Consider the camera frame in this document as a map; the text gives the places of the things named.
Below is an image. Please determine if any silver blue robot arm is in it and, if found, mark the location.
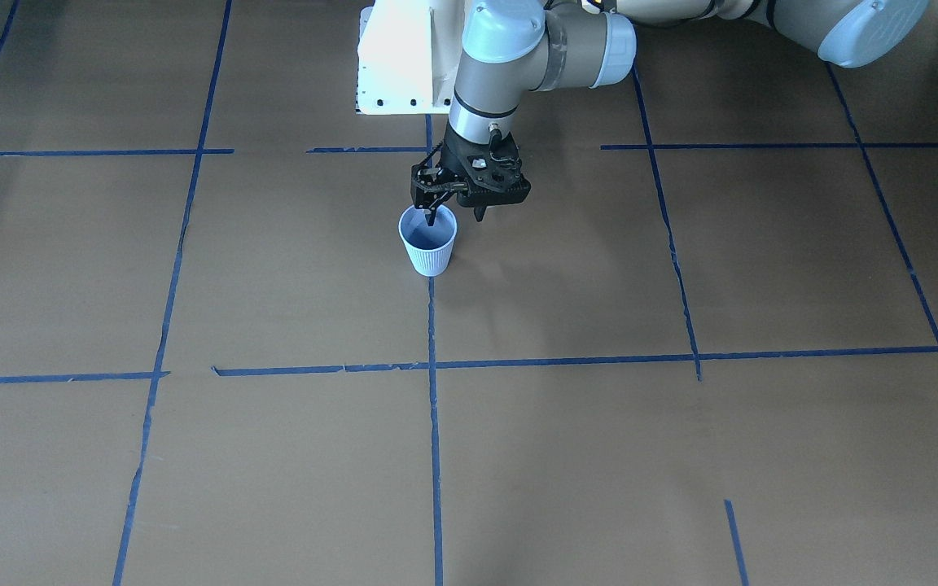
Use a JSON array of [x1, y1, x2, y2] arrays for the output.
[[410, 1, 928, 225]]

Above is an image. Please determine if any blue ribbed plastic cup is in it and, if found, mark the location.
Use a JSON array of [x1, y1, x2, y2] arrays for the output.
[[398, 205, 458, 278]]

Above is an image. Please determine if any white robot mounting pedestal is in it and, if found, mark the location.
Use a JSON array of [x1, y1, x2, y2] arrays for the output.
[[355, 1, 467, 116]]

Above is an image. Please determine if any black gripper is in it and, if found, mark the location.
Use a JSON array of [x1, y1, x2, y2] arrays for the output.
[[410, 130, 532, 227]]

